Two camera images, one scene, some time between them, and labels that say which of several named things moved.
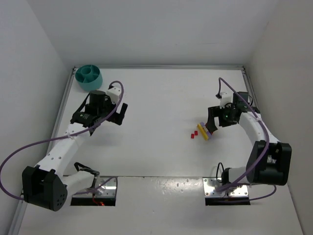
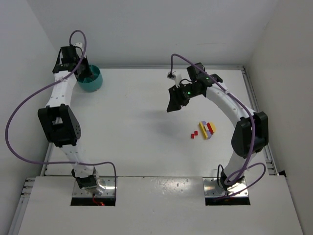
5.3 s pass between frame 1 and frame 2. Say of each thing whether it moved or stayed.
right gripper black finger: moved
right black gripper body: moved
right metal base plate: stayed
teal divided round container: stayed
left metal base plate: stayed
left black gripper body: moved
